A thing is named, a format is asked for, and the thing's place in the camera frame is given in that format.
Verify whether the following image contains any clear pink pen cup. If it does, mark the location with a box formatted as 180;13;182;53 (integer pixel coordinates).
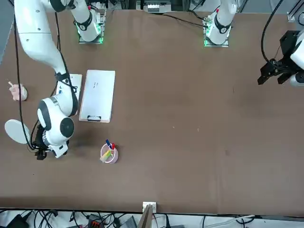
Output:
100;143;119;164

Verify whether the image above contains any pink plush toy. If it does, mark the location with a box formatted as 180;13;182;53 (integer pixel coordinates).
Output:
8;81;28;102

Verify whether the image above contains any aluminium frame post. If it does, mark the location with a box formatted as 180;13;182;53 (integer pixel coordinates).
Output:
138;204;154;228

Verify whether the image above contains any white and blue book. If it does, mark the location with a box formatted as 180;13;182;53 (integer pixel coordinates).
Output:
56;74;83;116

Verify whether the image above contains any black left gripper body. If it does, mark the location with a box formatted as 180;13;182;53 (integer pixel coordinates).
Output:
272;30;301;72

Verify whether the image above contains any black and red power strip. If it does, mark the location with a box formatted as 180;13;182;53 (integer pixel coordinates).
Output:
87;214;103;228

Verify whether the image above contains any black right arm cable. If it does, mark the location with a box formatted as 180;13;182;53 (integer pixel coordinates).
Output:
13;9;79;152

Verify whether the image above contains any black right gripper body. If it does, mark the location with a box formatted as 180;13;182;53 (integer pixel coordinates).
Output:
32;124;52;153

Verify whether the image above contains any yellow green highlighter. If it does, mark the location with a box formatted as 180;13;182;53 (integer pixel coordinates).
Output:
99;149;113;162

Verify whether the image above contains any black cable on table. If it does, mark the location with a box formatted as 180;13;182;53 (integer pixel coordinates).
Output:
162;10;209;28

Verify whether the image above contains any white foldable desk lamp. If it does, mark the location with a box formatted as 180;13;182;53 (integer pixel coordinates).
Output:
4;119;31;145

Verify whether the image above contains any white post bracket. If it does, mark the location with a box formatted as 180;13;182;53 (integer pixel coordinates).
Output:
142;201;158;212

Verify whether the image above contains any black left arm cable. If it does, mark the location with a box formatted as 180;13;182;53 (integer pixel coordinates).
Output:
260;0;285;63

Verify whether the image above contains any small black power adapter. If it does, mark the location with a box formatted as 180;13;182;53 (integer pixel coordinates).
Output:
6;213;29;228

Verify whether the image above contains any white clipboard with paper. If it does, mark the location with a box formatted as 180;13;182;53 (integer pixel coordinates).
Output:
78;69;116;124

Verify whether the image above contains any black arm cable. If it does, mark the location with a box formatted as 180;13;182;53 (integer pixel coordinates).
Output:
13;9;79;152
260;0;285;63

